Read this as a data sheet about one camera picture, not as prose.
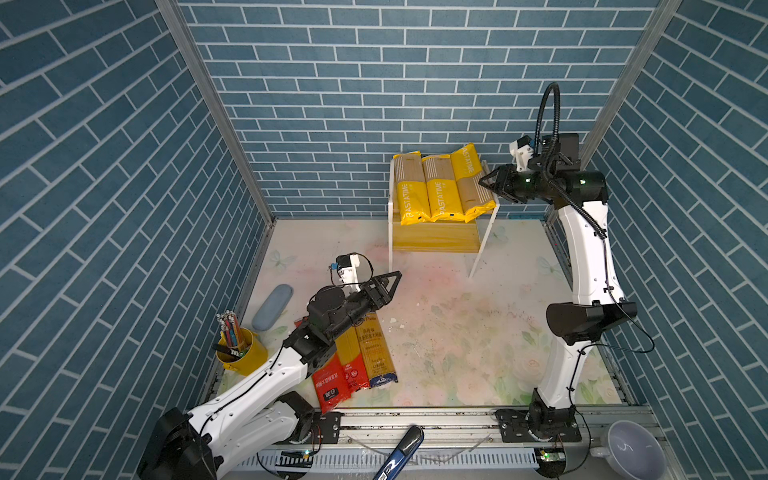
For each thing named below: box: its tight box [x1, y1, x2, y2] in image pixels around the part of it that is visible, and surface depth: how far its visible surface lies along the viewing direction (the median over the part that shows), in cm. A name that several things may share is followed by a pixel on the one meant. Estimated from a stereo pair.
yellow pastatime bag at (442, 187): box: [422, 154, 465, 222], surface depth 82 cm
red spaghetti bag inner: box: [335, 326, 370, 393], surface depth 84 cm
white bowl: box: [590, 420, 667, 480], surface depth 68 cm
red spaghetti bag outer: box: [312, 353, 352, 413], surface depth 80 cm
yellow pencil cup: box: [213, 310, 269, 377], surface depth 77 cm
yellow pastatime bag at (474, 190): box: [451, 143, 497, 223], surface depth 82 cm
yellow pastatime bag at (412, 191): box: [392, 151, 432, 226], surface depth 82 cm
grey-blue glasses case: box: [251, 284, 294, 332], surface depth 95 cm
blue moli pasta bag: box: [355, 312, 398, 389], surface depth 86 cm
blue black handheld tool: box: [372, 425, 425, 480], surface depth 68 cm
